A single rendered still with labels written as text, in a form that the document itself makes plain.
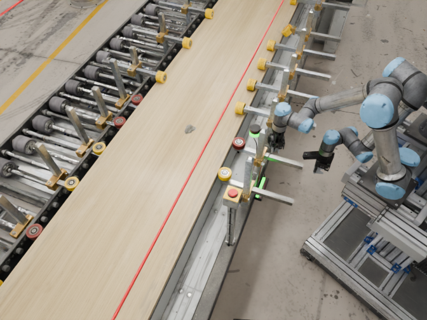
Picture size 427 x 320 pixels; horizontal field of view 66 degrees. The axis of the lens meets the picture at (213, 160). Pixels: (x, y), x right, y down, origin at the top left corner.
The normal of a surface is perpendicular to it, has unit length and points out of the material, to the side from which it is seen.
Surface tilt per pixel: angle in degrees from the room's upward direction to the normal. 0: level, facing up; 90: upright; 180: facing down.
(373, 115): 83
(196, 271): 0
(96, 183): 0
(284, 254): 0
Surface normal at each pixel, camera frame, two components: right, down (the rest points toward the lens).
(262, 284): -0.02, -0.60
